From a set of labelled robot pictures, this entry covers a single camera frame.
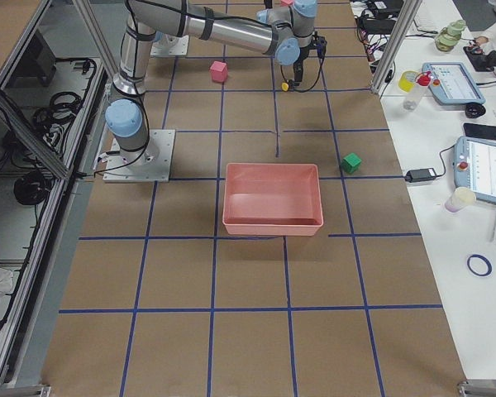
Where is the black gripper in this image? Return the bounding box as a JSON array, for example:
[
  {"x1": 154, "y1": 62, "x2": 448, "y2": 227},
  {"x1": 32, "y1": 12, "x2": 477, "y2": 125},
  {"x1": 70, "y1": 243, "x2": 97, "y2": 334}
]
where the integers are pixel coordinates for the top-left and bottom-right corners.
[{"x1": 293, "y1": 32, "x2": 327, "y2": 86}]

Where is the pink foam cube centre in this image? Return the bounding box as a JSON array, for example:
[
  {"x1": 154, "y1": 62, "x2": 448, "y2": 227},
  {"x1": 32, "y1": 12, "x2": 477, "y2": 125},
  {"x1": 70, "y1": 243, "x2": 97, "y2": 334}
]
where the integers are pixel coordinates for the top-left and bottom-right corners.
[{"x1": 209, "y1": 61, "x2": 228, "y2": 84}]

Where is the yellow tape roll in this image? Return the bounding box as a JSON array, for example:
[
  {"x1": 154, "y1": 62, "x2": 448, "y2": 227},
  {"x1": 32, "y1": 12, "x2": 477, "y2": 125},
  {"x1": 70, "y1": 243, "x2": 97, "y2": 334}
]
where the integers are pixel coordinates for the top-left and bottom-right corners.
[{"x1": 398, "y1": 70, "x2": 420, "y2": 93}]

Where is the green foam cube near bin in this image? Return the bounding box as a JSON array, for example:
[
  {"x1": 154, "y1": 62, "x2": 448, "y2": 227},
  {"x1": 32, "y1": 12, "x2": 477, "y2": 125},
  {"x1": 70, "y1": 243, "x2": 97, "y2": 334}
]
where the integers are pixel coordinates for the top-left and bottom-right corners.
[{"x1": 341, "y1": 152, "x2": 362, "y2": 175}]

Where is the clear squeeze bottle red cap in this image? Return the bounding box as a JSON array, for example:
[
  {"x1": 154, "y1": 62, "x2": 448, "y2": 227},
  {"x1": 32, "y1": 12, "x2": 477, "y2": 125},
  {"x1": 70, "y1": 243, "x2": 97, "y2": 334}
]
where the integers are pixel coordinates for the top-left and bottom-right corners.
[{"x1": 403, "y1": 71, "x2": 432, "y2": 111}]

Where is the pink plastic bin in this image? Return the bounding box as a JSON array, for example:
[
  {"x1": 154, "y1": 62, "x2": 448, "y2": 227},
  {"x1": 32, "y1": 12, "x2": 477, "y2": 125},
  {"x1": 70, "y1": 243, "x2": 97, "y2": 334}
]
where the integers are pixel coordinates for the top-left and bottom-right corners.
[{"x1": 222, "y1": 163, "x2": 324, "y2": 237}]

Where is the teach pendant far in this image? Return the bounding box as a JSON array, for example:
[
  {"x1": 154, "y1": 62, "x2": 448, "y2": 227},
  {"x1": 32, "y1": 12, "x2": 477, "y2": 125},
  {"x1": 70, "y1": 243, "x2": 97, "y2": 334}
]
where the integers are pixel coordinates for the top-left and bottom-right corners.
[{"x1": 422, "y1": 62, "x2": 485, "y2": 105}]

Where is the teach pendant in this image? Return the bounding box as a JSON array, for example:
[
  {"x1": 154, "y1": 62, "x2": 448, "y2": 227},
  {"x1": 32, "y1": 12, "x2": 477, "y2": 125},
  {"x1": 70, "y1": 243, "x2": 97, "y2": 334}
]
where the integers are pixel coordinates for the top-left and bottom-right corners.
[
  {"x1": 422, "y1": 62, "x2": 485, "y2": 105},
  {"x1": 453, "y1": 136, "x2": 496, "y2": 204}
]

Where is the small black power adapter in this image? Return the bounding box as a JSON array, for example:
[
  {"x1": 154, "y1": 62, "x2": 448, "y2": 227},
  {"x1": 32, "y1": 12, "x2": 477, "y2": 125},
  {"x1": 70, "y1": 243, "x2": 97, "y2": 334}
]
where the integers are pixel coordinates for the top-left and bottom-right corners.
[{"x1": 404, "y1": 168, "x2": 437, "y2": 183}]

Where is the black smartphone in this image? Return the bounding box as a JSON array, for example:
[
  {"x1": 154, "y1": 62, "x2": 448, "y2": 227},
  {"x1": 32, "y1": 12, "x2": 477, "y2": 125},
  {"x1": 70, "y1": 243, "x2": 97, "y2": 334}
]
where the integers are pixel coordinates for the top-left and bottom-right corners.
[{"x1": 463, "y1": 122, "x2": 496, "y2": 141}]

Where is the white paper cup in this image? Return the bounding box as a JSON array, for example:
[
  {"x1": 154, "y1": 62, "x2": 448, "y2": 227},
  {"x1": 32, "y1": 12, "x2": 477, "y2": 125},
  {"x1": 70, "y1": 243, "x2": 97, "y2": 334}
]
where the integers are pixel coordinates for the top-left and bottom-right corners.
[{"x1": 444, "y1": 187, "x2": 476, "y2": 213}]

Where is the teach pendant near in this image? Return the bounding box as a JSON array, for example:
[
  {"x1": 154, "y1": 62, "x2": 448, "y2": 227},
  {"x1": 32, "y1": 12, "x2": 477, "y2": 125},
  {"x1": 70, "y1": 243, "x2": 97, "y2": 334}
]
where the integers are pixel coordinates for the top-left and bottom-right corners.
[{"x1": 453, "y1": 136, "x2": 496, "y2": 204}]

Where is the aluminium frame post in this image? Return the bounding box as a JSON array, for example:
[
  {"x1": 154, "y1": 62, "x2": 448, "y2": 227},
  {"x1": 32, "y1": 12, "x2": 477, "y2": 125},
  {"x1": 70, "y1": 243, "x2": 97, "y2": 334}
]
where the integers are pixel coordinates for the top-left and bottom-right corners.
[{"x1": 370, "y1": 0, "x2": 422, "y2": 93}]

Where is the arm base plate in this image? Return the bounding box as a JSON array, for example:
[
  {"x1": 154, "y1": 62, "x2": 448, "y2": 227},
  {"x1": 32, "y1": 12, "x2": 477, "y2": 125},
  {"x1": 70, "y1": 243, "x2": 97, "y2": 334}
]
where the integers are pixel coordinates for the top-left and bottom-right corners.
[
  {"x1": 150, "y1": 32, "x2": 189, "y2": 58},
  {"x1": 103, "y1": 129, "x2": 175, "y2": 183}
]

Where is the blue tape ring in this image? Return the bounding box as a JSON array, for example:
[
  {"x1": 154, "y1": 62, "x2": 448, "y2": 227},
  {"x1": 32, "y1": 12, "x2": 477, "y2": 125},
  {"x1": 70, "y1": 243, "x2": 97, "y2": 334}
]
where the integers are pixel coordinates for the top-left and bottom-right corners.
[{"x1": 466, "y1": 253, "x2": 494, "y2": 278}]

